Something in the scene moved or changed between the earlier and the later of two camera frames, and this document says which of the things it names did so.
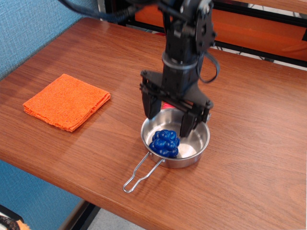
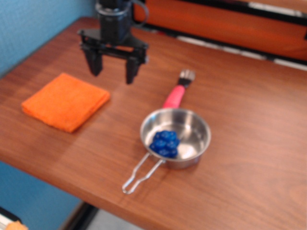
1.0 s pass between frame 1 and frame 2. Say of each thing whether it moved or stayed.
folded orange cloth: stayed
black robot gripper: moved
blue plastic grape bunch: stayed
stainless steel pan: stayed
